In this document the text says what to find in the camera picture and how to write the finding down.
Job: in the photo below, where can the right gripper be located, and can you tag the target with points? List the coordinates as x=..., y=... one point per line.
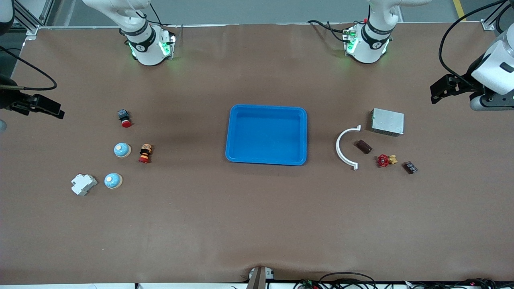
x=9, y=97

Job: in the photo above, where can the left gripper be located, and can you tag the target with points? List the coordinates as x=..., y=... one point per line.
x=472, y=73

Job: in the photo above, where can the light blue call bell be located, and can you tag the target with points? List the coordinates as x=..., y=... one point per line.
x=122, y=149
x=113, y=180

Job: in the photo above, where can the black capacitor block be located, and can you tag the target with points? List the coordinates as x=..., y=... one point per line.
x=410, y=167

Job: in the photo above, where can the brown capacitor block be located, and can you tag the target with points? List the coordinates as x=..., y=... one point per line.
x=363, y=146

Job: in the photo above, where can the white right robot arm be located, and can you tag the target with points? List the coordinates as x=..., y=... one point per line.
x=144, y=44

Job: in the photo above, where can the silver metal power supply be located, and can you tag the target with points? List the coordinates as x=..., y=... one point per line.
x=387, y=122

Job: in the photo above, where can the red mushroom push button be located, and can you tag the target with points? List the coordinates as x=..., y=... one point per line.
x=124, y=118

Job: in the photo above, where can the white circuit breaker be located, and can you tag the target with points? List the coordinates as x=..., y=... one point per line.
x=83, y=184

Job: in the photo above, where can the red emergency stop button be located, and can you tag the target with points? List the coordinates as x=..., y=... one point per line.
x=145, y=153

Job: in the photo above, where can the white curved plastic clamp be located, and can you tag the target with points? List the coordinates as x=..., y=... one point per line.
x=339, y=154

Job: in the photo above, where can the blue plastic tray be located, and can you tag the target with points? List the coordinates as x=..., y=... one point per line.
x=265, y=136

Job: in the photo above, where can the brown table mat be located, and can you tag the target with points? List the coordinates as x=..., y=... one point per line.
x=200, y=220

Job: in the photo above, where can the aluminium frame corner post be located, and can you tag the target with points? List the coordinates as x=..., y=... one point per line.
x=32, y=18
x=488, y=25

